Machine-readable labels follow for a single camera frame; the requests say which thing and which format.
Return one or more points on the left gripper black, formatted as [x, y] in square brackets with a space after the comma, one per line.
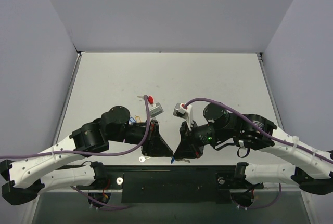
[151, 137]

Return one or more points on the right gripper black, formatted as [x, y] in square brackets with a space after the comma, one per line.
[189, 136]

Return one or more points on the blue key tag with keys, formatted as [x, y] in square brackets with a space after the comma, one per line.
[173, 160]

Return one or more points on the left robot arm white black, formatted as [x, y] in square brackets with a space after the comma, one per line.
[28, 178]

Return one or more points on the white head key front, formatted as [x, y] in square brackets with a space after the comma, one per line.
[142, 159]

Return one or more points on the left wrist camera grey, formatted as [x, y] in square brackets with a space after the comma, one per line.
[155, 109]

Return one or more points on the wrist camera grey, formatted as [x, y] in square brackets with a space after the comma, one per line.
[155, 109]
[186, 113]

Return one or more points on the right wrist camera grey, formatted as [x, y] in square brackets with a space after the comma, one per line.
[186, 113]

